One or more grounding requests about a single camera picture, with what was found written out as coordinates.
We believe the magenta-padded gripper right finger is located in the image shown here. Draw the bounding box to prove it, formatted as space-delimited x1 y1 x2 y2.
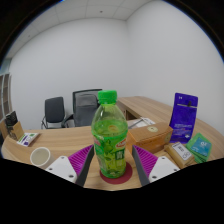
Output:
132 144 181 186

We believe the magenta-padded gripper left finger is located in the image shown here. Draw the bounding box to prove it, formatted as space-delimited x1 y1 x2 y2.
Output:
44 143 95 187

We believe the green drink bottle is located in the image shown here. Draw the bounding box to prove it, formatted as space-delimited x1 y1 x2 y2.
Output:
90 89 129 179

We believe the tan labelled packet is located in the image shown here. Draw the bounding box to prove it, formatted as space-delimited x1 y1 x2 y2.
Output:
164 141 196 169

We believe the white and brown mug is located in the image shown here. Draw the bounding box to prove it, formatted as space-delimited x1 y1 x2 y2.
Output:
29 146 56 169

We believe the small orange-brown box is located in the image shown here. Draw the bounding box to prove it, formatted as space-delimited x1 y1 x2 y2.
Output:
126 121 174 155

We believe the flat round red coaster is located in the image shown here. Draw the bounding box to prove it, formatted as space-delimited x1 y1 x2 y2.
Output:
99 161 134 185

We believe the green flat packet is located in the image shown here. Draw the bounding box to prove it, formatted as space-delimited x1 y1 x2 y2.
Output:
185 132 213 164

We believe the white printed leaflet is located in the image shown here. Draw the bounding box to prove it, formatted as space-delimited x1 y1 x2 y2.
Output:
16 132 41 148

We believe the purple standing pouch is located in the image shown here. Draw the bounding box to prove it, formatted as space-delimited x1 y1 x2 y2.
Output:
168 92 199 144

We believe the brown cardboard box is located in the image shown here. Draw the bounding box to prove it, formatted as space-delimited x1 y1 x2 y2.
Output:
0 119 25 142

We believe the dark padded office chair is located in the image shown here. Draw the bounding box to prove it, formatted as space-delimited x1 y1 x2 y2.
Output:
40 96 67 130

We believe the black mesh office chair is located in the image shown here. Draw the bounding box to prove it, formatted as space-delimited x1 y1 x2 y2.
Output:
61 88 103 128

